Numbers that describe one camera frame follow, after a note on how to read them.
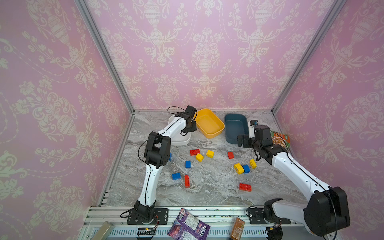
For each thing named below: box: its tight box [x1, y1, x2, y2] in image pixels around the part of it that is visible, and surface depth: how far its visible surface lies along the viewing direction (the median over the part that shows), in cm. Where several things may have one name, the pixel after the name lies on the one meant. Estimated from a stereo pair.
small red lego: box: [227, 152, 235, 159], surface depth 99 cm
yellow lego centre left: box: [195, 153, 204, 163], surface depth 95 cm
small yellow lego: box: [249, 159, 257, 169], surface depth 92 cm
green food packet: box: [270, 130, 291, 149], surface depth 104 cm
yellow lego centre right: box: [206, 150, 215, 158], surface depth 96 cm
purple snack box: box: [167, 207, 211, 240], surface depth 71 cm
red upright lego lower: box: [184, 175, 190, 188], surface depth 85 cm
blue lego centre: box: [185, 160, 191, 168], surface depth 94 cm
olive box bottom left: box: [91, 221, 116, 240], surface depth 70 cm
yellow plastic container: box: [195, 108, 225, 139], surface depth 113 cm
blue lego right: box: [242, 164, 250, 174], surface depth 90 cm
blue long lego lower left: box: [172, 172, 182, 180], surface depth 89 cm
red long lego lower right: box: [239, 183, 252, 192], surface depth 84 cm
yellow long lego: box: [233, 163, 245, 175], surface depth 89 cm
